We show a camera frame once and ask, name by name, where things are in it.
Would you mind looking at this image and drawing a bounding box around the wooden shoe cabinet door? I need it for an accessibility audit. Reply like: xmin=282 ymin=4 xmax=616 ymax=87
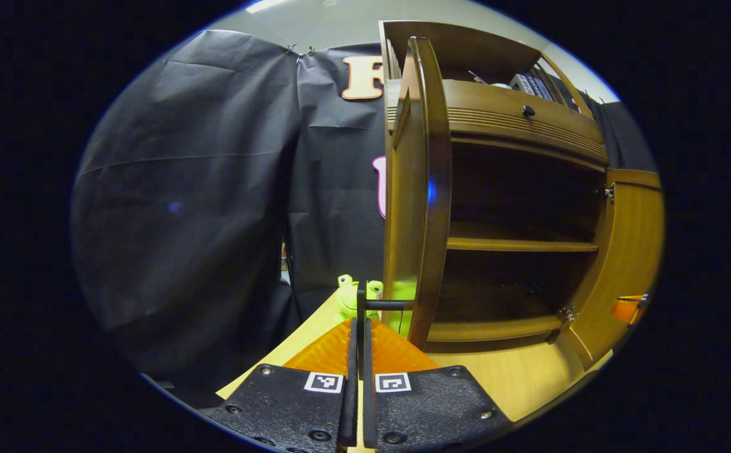
xmin=545 ymin=169 xmax=666 ymax=371
xmin=381 ymin=36 xmax=453 ymax=351

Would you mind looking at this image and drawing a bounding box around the wooden cabinet drawer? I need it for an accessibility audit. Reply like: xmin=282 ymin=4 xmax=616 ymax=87
xmin=386 ymin=79 xmax=610 ymax=172

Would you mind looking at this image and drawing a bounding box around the black backdrop cloth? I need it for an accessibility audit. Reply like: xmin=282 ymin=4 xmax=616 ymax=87
xmin=70 ymin=28 xmax=659 ymax=403

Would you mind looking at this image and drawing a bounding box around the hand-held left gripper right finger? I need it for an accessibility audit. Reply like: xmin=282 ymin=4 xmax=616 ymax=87
xmin=362 ymin=318 xmax=514 ymax=453

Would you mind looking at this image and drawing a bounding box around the wooden inner cabinet shelf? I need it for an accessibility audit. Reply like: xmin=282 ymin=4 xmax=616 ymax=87
xmin=446 ymin=220 xmax=600 ymax=254

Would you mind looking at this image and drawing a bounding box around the wooden double-door shoe cabinet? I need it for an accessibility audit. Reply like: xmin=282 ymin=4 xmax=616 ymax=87
xmin=378 ymin=20 xmax=611 ymax=354

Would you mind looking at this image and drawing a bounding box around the black door handle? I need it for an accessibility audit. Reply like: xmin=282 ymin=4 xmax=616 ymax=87
xmin=356 ymin=281 xmax=416 ymax=378

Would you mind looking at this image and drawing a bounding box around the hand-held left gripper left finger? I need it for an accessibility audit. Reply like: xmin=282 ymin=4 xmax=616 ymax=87
xmin=205 ymin=318 xmax=359 ymax=453

